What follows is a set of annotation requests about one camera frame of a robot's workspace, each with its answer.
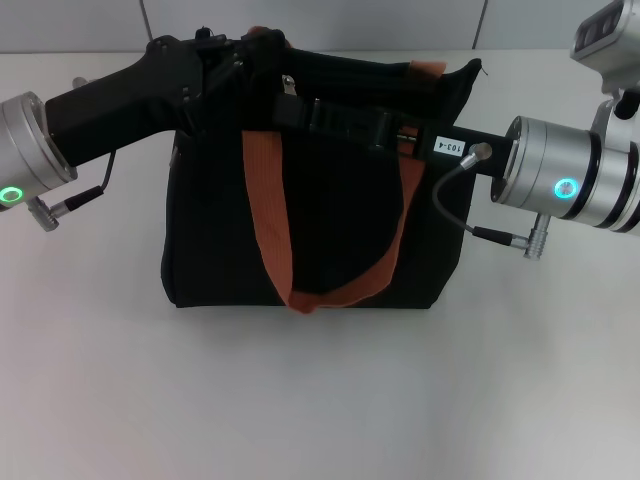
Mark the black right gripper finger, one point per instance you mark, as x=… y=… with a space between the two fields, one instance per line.
x=292 y=111

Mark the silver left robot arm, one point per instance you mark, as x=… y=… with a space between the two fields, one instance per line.
x=25 y=145

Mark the silver zipper pull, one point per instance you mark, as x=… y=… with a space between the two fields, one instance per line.
x=288 y=85

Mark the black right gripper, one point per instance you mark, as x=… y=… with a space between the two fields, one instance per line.
x=450 y=147

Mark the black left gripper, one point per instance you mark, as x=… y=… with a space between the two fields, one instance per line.
x=130 y=95

